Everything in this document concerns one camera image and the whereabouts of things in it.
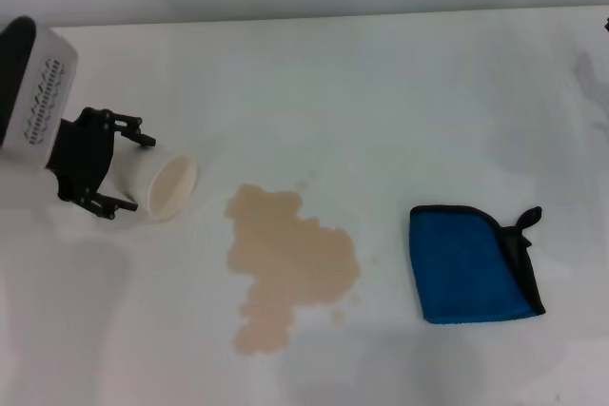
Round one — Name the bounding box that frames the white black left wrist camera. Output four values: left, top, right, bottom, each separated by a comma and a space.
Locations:
0, 14, 80, 173

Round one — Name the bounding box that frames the white paper cup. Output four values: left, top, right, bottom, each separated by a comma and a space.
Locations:
100, 141, 199, 224

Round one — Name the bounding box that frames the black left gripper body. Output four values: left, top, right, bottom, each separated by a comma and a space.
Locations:
45, 107, 116, 203

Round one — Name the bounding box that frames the brown liquid stain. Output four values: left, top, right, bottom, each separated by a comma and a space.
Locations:
224, 180, 363, 358

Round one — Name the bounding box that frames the blue rag with black edging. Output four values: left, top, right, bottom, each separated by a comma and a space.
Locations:
409, 203, 547, 326

